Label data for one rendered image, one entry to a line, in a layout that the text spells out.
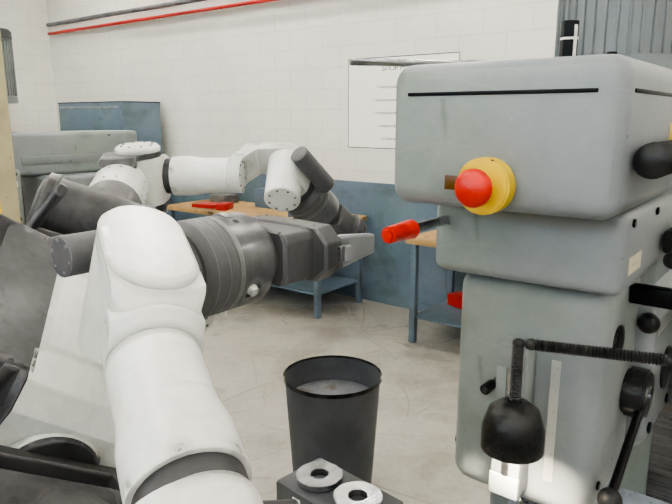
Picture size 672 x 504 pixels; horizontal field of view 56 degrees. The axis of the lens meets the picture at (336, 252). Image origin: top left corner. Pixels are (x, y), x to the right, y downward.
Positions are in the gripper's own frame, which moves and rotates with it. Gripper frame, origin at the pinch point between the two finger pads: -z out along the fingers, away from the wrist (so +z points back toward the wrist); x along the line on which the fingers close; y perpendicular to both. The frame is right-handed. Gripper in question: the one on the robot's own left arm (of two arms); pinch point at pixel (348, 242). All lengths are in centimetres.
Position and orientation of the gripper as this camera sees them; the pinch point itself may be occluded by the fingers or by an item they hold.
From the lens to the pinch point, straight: 130.2
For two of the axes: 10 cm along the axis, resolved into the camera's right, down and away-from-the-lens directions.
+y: 2.2, -8.4, 4.9
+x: 8.2, -1.1, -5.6
